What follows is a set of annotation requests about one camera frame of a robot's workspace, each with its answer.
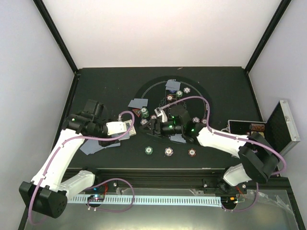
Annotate right circuit board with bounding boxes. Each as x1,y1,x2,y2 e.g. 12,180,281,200
223,196,246,204

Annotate white slotted cable duct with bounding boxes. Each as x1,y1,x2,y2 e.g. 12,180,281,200
68,194,222,207

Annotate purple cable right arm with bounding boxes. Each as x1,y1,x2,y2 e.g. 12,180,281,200
159,95,287,213

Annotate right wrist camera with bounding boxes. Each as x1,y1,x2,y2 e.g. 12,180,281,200
154,108,168,123

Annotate circuit board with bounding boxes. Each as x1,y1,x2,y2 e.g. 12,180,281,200
223,196,246,204
87,195,105,202

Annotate blue white chip stack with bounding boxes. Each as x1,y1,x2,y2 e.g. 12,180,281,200
165,148,174,156

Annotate left circuit board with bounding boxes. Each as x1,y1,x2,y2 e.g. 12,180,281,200
87,195,105,202

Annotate brown chip row in case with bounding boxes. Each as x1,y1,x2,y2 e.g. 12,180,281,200
249,123,265,132

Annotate red triangle all-in marker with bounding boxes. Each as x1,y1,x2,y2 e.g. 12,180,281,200
132,109,142,117

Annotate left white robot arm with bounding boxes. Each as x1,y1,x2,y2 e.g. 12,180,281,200
19,100,135,220

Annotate orange black chip stack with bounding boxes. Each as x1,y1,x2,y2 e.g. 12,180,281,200
188,149,196,157

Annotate green chips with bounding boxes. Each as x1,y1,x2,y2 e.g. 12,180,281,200
176,91,183,98
140,107,149,118

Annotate white card box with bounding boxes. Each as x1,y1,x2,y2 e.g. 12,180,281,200
129,127,136,137

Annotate round black poker mat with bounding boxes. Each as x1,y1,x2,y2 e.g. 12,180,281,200
135,76,210,145

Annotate aluminium poker case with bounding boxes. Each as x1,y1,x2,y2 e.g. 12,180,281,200
227,100,300,156

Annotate green chip stack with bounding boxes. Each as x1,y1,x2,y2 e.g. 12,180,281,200
144,146,153,155

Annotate blue chips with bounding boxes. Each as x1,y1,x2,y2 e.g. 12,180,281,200
141,119,148,126
184,87,191,93
192,117,200,123

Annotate card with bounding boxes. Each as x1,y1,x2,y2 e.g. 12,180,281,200
169,134,186,144
165,80,181,91
128,100,140,108
133,98,148,108
165,86,175,91

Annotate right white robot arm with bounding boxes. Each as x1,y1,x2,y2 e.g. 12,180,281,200
140,105,284,193

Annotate blue playing card deck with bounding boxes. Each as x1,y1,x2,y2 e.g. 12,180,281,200
119,120,134,140

